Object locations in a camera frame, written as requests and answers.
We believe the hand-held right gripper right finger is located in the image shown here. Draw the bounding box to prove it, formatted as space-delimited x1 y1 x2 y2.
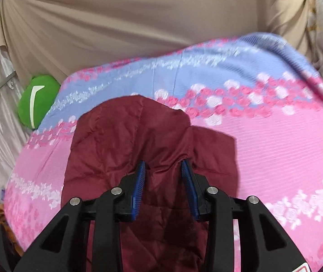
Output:
181 159 309 272

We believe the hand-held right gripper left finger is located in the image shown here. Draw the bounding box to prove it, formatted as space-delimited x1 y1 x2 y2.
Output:
14 160 146 272

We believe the maroon puffer jacket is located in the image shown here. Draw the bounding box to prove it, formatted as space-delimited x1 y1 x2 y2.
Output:
60 95 239 272

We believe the pink blue floral bedsheet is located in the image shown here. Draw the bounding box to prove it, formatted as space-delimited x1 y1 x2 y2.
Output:
3 32 323 272

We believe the green plush pillow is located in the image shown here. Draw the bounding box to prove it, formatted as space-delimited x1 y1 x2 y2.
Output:
18 75 61 130

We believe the dark cloth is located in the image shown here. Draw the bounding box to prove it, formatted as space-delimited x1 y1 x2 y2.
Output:
0 224 23 265

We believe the beige backdrop cloth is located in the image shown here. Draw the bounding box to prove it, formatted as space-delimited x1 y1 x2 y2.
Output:
0 0 313 77

